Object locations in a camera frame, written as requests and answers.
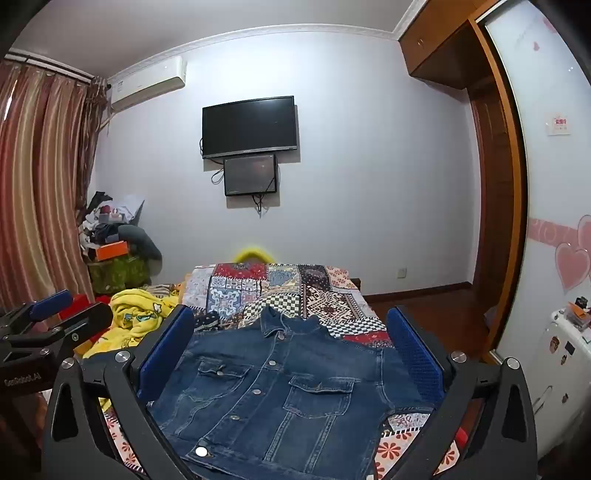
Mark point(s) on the yellow rounded object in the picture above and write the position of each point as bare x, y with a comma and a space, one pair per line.
253, 255

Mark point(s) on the wooden overhead cabinet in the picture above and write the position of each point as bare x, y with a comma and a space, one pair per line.
438, 41

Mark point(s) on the pile of clothes and clutter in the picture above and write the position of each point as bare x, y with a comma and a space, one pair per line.
104, 221

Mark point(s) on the white air conditioner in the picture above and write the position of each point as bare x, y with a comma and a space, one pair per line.
147, 85

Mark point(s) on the orange box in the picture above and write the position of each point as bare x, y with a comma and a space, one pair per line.
111, 250

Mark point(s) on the black wall television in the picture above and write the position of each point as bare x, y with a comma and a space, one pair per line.
249, 125

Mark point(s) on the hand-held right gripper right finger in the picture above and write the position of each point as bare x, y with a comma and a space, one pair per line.
415, 355

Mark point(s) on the patchwork printed bedspread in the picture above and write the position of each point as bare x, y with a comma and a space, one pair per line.
318, 295

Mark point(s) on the small items on refrigerator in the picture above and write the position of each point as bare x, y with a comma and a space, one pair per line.
579, 311

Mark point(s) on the white wall socket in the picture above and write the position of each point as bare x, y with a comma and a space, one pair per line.
401, 273

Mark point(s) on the green patterned cloth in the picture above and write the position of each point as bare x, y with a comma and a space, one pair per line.
117, 277

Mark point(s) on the white refrigerator with stickers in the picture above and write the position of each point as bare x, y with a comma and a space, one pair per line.
561, 383

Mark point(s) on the blue denim jacket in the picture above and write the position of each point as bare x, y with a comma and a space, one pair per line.
277, 392

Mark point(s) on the red and white notice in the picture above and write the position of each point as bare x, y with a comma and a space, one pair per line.
559, 123

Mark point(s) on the red cloth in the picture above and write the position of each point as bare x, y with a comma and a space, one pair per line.
83, 302

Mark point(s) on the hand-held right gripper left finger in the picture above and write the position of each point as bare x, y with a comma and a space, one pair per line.
166, 350

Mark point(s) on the striped reddish curtain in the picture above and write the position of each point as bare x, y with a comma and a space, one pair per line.
41, 194

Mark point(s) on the small black wall monitor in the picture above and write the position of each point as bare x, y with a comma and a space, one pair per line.
249, 175

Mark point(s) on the dark grey cushion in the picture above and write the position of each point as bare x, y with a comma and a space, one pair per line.
145, 244

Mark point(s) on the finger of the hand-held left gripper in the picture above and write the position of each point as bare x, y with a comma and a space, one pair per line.
83, 321
48, 304

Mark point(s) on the yellow cartoon blanket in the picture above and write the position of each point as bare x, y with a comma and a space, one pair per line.
134, 318

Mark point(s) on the white heart-print sliding door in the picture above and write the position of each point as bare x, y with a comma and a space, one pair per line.
549, 194

